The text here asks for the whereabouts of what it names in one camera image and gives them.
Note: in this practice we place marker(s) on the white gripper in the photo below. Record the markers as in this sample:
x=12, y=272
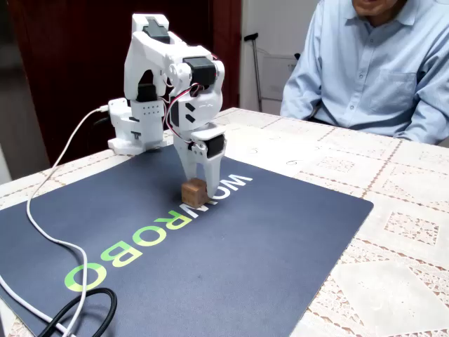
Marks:
x=200, y=150

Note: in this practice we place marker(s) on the small wooden cube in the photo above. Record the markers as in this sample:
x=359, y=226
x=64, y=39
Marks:
x=193, y=193

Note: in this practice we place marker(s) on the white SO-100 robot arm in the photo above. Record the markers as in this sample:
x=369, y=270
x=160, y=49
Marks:
x=140, y=70

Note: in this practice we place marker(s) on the dark blue WOWROBO mat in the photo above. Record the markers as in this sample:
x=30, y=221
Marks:
x=210, y=263

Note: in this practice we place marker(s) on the grey crutch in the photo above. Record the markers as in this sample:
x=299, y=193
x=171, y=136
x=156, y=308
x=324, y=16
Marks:
x=256, y=70

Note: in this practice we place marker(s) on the dark red wooden door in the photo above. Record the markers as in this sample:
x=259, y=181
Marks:
x=70, y=70

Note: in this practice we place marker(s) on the person in light blue shirt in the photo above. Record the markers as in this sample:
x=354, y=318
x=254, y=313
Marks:
x=368, y=70

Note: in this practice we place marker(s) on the cream lace tablecloth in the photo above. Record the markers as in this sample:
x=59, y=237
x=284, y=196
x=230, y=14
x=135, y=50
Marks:
x=403, y=182

